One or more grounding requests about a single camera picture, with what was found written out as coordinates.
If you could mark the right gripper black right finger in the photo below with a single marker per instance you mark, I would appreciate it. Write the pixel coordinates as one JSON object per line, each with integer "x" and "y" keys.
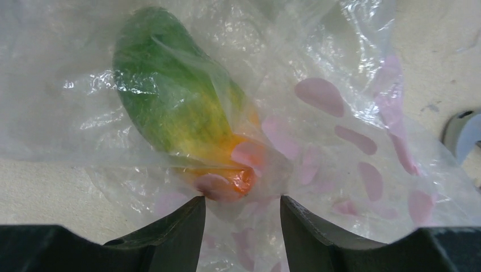
{"x": 315, "y": 244}

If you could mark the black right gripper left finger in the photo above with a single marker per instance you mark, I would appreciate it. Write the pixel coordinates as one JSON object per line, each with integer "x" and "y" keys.
{"x": 171, "y": 243}

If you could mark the green orange fake mango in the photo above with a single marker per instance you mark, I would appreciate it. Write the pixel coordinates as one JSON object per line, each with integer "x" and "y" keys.
{"x": 185, "y": 104}

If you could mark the clear zip top bag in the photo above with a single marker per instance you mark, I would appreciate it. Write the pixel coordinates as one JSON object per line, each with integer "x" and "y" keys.
{"x": 326, "y": 85}

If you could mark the red handled adjustable wrench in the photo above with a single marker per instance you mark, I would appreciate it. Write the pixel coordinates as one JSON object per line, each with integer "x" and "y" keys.
{"x": 462, "y": 134}

